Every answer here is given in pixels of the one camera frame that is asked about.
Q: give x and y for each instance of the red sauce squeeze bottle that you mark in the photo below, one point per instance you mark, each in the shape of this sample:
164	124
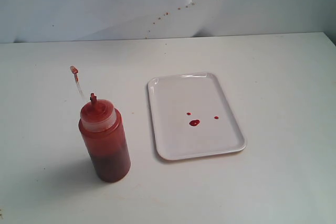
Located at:
102	130

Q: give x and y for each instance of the red sauce drops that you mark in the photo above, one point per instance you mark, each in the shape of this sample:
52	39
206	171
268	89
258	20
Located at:
196	122

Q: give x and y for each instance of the white rectangular plastic tray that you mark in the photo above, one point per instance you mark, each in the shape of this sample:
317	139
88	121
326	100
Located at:
201	94

